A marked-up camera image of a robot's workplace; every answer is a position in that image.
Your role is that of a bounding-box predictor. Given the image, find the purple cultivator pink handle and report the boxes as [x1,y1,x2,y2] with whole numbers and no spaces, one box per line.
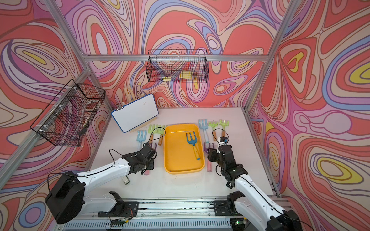
[144,143,157,176]
[203,142,215,172]

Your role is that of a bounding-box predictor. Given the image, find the green hand fork wooden handle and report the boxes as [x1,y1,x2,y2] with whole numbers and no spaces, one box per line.
[157,125,167,145]

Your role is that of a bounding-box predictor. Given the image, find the teal cultivator yellow handle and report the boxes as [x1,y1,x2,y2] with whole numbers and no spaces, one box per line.
[186,132,200,160]

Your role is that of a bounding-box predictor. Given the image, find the yellow plastic storage tray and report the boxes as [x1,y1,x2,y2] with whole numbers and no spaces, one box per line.
[163,123,206,175]

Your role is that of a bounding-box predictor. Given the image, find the green rake wooden handle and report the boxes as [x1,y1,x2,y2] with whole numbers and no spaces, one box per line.
[148,124,159,144]

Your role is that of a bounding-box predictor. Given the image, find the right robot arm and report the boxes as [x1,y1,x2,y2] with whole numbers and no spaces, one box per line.
[207,144,303,231]

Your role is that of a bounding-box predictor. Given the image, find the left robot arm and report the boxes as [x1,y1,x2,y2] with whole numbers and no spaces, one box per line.
[45,143,158,225]

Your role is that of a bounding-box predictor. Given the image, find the small grey clip device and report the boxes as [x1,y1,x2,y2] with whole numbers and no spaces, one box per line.
[121,176,130,185]

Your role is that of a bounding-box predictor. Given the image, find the black handheld scanner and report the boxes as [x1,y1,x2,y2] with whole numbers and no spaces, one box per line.
[226,182,234,189]

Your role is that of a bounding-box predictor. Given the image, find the wooden whiteboard stand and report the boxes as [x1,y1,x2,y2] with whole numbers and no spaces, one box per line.
[129,117,157,133]

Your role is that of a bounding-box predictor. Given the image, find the blue framed whiteboard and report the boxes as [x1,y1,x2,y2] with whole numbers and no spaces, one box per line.
[111,94,159,133]

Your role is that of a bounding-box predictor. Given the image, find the green circuit board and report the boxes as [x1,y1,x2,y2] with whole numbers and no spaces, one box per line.
[110,218,130,227]

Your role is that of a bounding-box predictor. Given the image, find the wooden utensils behind whiteboard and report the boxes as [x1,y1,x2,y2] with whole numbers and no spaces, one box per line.
[116,86,145,110]

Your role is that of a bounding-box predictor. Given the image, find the yellow sponge in basket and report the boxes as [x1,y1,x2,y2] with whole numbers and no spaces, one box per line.
[179,71,193,80]

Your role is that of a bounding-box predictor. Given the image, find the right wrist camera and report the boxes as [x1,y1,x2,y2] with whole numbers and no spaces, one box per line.
[217,136,229,147]

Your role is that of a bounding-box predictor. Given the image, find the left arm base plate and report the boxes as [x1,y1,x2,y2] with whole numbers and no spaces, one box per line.
[98,201,139,218]

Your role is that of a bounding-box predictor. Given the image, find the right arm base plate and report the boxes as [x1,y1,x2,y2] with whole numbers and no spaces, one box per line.
[213,200,240,216]

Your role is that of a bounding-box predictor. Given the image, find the aluminium front rail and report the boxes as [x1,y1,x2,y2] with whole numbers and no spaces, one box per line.
[54,196,256,231]

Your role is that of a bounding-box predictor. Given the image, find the black wire basket left wall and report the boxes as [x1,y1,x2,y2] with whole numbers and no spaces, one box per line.
[30,80,106,147]

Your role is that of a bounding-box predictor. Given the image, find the black wire basket wall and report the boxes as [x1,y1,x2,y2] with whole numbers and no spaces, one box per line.
[30,80,106,147]
[145,49,209,83]

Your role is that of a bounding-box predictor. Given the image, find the black wire basket back wall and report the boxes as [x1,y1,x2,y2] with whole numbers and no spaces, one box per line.
[145,49,209,83]

